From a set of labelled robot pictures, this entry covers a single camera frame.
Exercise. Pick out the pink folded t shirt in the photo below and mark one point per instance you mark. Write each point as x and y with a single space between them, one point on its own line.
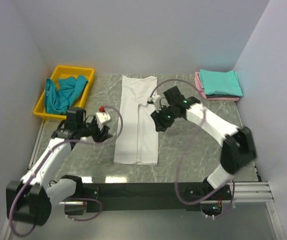
198 85

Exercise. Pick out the turquoise folded t shirt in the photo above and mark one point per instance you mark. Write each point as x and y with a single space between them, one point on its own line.
220 83

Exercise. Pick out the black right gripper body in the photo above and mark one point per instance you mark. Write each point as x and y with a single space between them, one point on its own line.
164 116

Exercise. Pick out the yellow plastic bin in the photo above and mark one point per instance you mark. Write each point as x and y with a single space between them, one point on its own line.
64 71

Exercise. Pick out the white t shirt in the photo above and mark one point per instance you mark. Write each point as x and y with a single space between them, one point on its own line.
138 143

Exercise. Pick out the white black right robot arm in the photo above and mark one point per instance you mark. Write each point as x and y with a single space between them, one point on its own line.
237 143

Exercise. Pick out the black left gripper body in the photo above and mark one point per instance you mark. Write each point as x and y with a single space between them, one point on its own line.
92 129

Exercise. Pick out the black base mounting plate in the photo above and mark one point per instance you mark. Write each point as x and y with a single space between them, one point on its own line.
139 196

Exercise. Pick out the aluminium rail frame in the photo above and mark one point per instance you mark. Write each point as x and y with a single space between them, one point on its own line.
193 193

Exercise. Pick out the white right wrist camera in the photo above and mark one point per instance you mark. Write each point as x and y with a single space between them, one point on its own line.
155 100

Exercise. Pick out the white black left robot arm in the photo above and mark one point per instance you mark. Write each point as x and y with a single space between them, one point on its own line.
31 199

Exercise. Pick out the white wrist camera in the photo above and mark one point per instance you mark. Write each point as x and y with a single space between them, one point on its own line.
155 100
102 116

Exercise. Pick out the teal crumpled t shirt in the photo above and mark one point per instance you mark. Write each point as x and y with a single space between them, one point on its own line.
58 101

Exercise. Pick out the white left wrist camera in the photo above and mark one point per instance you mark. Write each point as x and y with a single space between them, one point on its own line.
102 116

